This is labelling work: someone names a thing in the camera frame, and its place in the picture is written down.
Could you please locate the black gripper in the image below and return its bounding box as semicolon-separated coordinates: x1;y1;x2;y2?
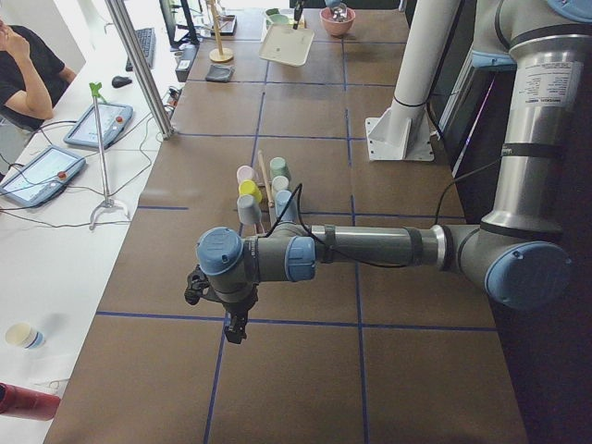
224;295;257;343

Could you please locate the cream rabbit tray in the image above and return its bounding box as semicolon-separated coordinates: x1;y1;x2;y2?
258;24;315;67

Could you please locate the green cup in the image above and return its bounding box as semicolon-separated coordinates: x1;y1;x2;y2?
269;156;291;180

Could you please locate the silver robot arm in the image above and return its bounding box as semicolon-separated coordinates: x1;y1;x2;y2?
185;1;591;343

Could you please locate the grey cup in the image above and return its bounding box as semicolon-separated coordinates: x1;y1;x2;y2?
237;194;262;226

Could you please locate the light blue cup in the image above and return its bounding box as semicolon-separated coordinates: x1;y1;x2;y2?
275;190;298;222

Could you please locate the yellow cup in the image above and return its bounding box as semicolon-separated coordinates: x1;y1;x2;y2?
239;179;263;204

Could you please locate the white cup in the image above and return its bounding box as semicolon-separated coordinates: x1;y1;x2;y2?
271;175;290;197

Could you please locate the pink cup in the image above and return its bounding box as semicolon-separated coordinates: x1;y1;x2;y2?
236;165;259;184

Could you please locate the paper cup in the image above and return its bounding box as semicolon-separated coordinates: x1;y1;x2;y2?
5;323;45;350

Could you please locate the green bowl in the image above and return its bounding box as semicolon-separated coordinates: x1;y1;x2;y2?
264;8;295;28

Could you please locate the pink bowl with ice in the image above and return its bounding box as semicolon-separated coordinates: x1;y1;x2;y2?
319;4;356;37

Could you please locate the metal scoop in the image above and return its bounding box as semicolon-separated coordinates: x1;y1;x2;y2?
329;3;349;22

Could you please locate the wooden mug tree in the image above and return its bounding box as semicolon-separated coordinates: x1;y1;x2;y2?
207;0;234;64

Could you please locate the grey folded cloth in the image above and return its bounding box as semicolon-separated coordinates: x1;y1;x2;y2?
205;64;234;83

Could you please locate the black box with label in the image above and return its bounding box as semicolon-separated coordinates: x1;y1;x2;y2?
174;44;198;82

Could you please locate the black keyboard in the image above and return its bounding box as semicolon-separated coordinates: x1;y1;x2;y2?
135;28;156;69

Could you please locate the black computer mouse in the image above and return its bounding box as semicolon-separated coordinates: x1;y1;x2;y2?
111;76;132;89

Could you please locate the far teach pendant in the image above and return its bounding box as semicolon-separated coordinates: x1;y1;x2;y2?
62;102;134;150

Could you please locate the teach pendant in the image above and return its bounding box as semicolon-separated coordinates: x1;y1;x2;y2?
1;145;86;208
62;102;134;150

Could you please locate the green tipped metal stand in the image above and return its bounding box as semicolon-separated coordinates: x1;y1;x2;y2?
89;82;130;230

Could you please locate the red bottle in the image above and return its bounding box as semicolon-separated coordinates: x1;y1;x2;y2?
1;383;61;421

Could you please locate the near teach pendant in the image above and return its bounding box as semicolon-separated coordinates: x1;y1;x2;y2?
1;145;86;208

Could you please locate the seated person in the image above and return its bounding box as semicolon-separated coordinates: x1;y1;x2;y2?
1;22;77;131

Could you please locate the white wire cup rack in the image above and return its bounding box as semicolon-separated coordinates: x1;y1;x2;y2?
242;150;277;235

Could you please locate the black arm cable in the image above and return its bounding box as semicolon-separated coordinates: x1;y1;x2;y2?
267;154;505;269

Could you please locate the white pedestal column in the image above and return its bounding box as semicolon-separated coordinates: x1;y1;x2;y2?
365;0;461;162

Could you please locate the aluminium frame post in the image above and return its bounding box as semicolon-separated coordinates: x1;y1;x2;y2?
105;0;174;140

